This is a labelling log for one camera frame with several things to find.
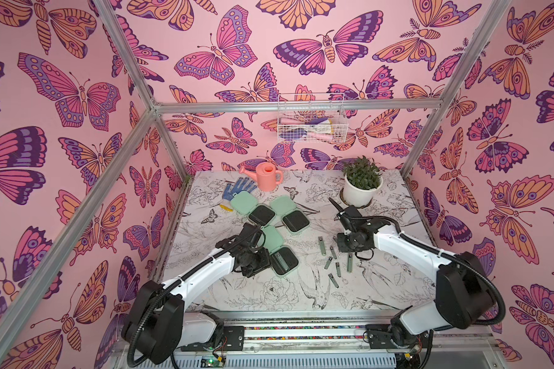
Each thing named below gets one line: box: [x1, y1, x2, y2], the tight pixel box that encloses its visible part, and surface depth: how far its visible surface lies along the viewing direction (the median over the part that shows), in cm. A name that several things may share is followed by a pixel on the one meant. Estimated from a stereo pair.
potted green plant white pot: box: [343, 154, 384, 208], surface depth 99 cm
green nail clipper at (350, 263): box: [347, 253, 354, 273], surface depth 91 cm
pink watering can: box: [238, 161, 284, 193], surface depth 112 cm
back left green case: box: [230, 190, 277, 227], surface depth 109 cm
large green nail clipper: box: [317, 236, 328, 256], surface depth 97 cm
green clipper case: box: [261, 225, 300, 277], surface depth 94 cm
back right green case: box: [270, 195, 311, 234], surface depth 105 cm
